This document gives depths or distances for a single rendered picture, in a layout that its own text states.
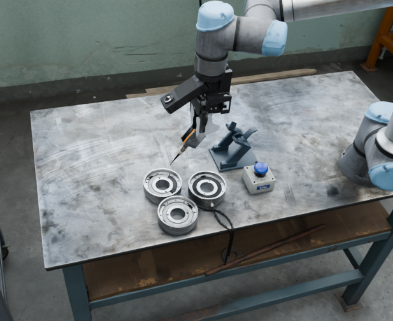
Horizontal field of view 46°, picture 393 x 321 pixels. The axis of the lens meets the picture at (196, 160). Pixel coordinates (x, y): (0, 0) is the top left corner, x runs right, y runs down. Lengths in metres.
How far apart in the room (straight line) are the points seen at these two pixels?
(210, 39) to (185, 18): 1.83
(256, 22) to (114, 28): 1.82
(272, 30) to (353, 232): 0.86
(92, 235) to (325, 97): 0.97
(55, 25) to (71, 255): 1.75
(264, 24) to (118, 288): 0.84
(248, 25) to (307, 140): 0.61
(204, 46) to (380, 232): 0.97
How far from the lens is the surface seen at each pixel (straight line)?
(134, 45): 2.85
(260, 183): 1.29
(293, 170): 1.42
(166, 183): 1.30
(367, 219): 1.72
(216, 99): 1.12
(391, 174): 1.24
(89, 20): 2.73
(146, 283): 1.42
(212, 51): 1.03
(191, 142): 1.21
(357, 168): 1.43
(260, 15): 1.06
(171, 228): 1.18
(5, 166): 2.58
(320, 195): 1.38
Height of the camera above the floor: 1.78
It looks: 45 degrees down
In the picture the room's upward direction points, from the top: 6 degrees clockwise
